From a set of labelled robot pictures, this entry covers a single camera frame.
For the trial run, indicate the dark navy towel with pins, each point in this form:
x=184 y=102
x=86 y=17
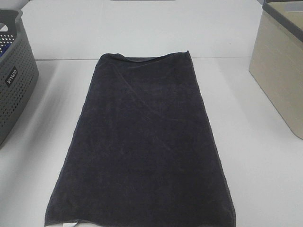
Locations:
x=143 y=152

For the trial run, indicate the beige storage bin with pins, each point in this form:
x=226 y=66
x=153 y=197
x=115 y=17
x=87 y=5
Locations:
x=277 y=59

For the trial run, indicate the grey perforated plastic basket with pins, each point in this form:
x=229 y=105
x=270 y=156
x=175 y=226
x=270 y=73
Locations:
x=18 y=71

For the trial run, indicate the blue cloth in basket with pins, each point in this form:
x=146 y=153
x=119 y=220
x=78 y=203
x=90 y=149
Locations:
x=4 y=49

